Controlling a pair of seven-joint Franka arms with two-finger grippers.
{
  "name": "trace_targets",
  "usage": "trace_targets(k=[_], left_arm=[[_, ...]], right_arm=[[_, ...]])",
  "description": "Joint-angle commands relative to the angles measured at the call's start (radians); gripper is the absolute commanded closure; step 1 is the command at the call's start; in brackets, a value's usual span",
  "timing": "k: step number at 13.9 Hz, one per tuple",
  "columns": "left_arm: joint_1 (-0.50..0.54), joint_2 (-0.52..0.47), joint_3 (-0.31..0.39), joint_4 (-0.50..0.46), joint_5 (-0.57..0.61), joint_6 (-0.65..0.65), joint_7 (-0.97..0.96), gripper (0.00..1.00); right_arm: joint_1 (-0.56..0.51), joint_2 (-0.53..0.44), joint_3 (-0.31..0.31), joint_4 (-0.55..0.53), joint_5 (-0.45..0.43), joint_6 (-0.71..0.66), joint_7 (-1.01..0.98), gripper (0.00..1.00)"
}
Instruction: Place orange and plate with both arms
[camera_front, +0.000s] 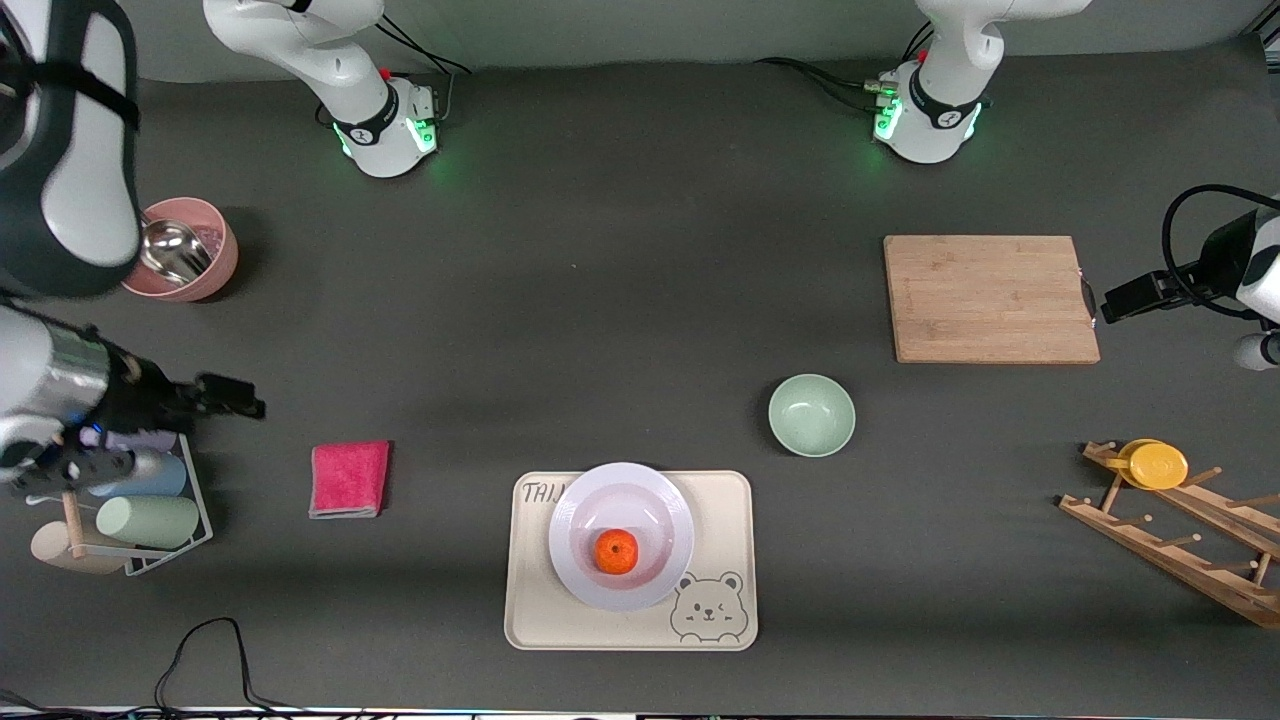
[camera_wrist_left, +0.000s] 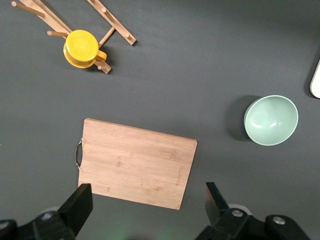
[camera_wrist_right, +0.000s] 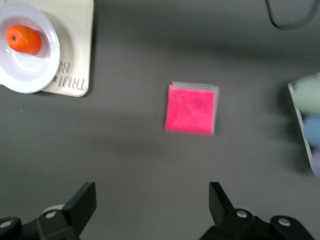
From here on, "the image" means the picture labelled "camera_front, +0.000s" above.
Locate white round plate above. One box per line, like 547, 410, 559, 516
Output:
548, 462, 696, 612

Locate orange fruit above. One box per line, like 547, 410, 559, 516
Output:
595, 529, 639, 575

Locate purple cup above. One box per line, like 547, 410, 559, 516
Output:
100, 430, 179, 454

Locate blue cup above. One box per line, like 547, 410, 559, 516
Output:
88, 450, 188, 499

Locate green cup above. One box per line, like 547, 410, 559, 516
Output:
96, 495, 201, 550

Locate pink bowl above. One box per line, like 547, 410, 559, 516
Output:
120, 197, 240, 303

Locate pink folded cloth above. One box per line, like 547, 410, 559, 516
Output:
309, 441, 391, 520

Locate metal scoop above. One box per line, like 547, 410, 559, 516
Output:
140, 218, 214, 289

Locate yellow mug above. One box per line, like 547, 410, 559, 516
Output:
1105, 438, 1190, 491

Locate wooden cutting board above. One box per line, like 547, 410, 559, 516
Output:
883, 235, 1102, 365

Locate beige cup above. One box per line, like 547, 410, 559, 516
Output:
30, 522, 126, 576

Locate wooden mug rack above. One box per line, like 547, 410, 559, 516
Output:
1058, 440, 1280, 629

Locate pale green bowl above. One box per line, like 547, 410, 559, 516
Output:
768, 374, 857, 459

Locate cream bear print tray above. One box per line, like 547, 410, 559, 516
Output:
504, 470, 758, 652

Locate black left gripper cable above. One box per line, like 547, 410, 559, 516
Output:
1162, 184, 1280, 321

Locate white wire cup rack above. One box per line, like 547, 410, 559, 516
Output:
14, 430, 214, 578

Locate black table cable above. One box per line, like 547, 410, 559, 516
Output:
0, 617, 401, 720

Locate black right arm base cables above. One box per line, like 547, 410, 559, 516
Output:
375, 15, 471, 126

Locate black arm base cables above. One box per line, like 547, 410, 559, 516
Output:
755, 20, 936, 116
375, 15, 471, 126

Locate black left arm base cables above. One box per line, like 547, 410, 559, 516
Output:
755, 20, 936, 116

